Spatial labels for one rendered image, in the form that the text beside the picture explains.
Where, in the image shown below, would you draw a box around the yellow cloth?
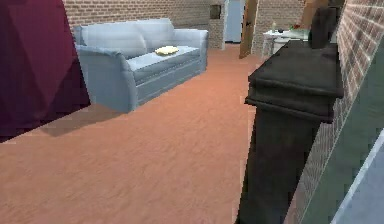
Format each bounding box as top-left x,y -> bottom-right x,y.
154,45 -> 180,56

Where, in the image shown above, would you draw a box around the light blue sofa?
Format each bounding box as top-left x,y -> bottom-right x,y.
73,18 -> 210,114

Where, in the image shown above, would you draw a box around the brown wooden room door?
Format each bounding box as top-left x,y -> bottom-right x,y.
238,0 -> 260,60

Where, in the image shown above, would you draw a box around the white side table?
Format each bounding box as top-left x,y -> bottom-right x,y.
262,29 -> 312,61

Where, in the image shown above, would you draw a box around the black television set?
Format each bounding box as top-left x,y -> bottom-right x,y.
308,6 -> 338,50

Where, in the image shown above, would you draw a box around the green framed window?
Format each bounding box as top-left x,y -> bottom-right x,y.
301,33 -> 384,224

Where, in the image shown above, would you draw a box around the dark red armchair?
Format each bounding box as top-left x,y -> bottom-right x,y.
0,0 -> 92,144

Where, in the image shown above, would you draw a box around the framed wall picture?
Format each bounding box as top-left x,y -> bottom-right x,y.
209,4 -> 222,20

